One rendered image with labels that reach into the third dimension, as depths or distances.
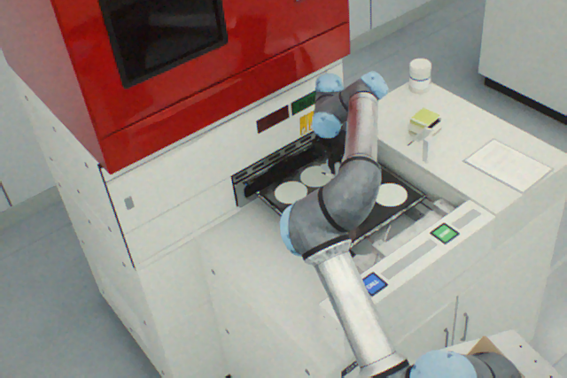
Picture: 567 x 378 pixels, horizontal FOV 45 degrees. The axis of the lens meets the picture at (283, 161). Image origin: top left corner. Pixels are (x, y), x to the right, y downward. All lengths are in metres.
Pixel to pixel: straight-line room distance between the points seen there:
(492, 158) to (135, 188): 1.03
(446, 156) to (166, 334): 1.06
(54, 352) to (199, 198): 1.25
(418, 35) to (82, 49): 3.29
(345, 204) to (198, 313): 1.02
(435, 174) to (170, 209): 0.78
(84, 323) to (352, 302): 1.80
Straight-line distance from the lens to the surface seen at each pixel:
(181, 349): 2.43
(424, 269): 1.81
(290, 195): 2.09
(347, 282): 1.51
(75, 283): 3.28
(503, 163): 2.11
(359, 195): 1.47
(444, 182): 2.04
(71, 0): 1.55
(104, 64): 1.63
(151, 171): 1.90
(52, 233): 3.57
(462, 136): 2.20
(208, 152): 1.98
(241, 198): 2.13
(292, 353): 1.90
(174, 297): 2.24
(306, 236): 1.51
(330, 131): 1.82
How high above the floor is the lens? 2.32
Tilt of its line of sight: 40 degrees down
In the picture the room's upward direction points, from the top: 7 degrees counter-clockwise
